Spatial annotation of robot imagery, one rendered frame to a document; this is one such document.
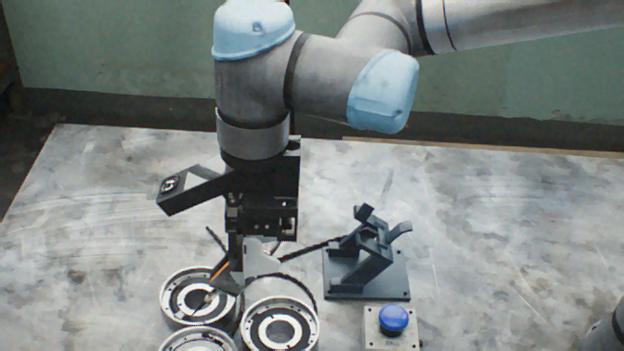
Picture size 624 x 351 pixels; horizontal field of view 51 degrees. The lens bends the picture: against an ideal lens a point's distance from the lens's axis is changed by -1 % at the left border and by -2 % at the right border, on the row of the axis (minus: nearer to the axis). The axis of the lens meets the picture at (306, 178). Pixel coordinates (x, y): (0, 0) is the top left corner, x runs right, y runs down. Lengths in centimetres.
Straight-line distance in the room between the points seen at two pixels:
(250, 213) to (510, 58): 193
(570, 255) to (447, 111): 157
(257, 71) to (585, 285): 68
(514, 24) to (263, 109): 25
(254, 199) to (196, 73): 187
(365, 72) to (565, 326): 58
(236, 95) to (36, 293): 52
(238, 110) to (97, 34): 197
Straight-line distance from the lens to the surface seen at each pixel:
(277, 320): 92
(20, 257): 110
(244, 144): 66
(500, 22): 67
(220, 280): 85
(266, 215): 73
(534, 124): 276
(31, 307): 103
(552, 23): 67
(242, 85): 62
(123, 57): 261
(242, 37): 60
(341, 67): 59
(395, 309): 89
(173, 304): 95
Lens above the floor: 156
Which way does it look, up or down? 40 degrees down
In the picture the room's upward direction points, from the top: 4 degrees clockwise
